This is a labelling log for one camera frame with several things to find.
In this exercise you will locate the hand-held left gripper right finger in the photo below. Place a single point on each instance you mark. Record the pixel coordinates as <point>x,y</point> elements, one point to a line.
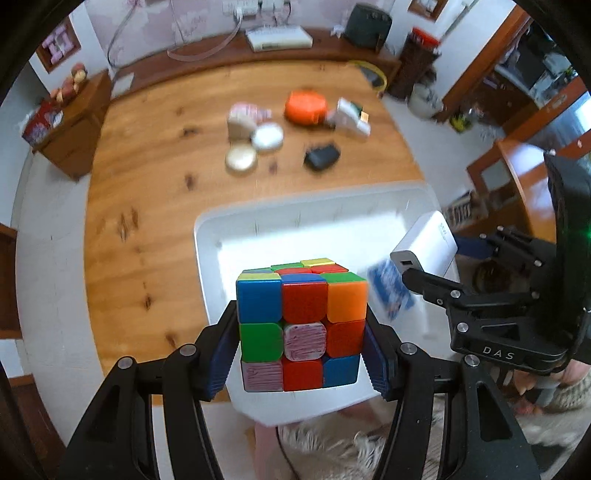
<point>376,364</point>

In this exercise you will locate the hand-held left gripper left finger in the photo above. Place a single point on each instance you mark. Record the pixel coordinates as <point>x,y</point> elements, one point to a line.
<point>221,353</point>

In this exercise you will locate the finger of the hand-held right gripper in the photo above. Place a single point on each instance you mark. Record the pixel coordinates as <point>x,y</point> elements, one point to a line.
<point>438,290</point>
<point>471,247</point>

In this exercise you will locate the white power bank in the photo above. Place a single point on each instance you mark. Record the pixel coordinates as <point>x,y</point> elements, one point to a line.
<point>429,244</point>

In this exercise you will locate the multicoloured puzzle cube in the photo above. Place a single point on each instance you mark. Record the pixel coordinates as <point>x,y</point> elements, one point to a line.
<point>302,323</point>

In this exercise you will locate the white plastic bin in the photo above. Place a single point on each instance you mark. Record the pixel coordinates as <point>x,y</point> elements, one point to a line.
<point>300,230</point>

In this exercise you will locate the orange round tape measure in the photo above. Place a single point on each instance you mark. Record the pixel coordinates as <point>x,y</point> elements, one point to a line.
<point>304,107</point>

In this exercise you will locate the row of books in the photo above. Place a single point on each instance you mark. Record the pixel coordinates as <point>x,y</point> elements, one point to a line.
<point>461,207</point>

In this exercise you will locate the blue printed packet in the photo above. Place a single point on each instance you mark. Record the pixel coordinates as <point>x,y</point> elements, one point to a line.
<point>390,288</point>

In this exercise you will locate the wooden side furniture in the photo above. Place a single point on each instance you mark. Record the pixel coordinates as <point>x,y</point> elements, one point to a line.
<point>517,175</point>

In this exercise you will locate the fluffy white fabric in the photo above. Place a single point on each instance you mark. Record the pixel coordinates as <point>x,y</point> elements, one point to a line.
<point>323,452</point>

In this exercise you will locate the white ceramic jar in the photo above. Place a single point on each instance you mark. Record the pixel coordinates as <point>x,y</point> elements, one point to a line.
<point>425,104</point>

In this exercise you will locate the black small pouch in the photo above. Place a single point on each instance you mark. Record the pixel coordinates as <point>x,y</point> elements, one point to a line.
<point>322,158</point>

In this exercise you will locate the white small carton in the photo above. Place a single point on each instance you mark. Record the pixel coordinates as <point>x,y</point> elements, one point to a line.
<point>348,117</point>

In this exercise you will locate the yellow rimmed jar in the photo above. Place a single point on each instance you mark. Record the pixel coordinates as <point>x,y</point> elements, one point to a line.
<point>376,74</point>

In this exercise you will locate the white round lid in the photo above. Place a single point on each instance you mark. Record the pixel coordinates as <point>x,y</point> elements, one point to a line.
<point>268,137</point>

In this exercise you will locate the dark green speaker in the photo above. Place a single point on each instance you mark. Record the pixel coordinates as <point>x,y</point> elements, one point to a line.
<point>368,25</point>

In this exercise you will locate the small wooden cabinet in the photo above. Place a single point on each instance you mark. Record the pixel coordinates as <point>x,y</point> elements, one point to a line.
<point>78,129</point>

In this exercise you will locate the white router box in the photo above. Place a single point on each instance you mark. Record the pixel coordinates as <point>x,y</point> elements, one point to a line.
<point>279,38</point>

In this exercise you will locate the white paper sheet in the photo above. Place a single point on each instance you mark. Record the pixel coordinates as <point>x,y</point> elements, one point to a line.
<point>122,83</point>

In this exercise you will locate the long wooden sideboard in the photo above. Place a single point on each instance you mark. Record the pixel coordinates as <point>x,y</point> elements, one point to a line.
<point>207,62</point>

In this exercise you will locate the red printed box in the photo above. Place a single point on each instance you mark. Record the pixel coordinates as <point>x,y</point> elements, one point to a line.
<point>41,122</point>

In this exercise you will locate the translucent flat strip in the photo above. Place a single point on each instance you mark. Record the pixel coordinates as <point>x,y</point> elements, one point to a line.
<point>203,50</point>

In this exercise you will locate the orange toy figure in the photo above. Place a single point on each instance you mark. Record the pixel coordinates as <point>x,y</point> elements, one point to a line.
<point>71,83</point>

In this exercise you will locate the white power strip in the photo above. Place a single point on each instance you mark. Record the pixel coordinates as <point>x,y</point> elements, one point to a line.
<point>240,8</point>

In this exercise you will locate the small wooden wall frame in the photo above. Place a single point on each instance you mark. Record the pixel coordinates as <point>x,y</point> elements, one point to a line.
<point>427,8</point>

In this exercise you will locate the wooden picture frame pink print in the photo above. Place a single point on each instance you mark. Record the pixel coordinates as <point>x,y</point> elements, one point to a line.
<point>57,46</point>

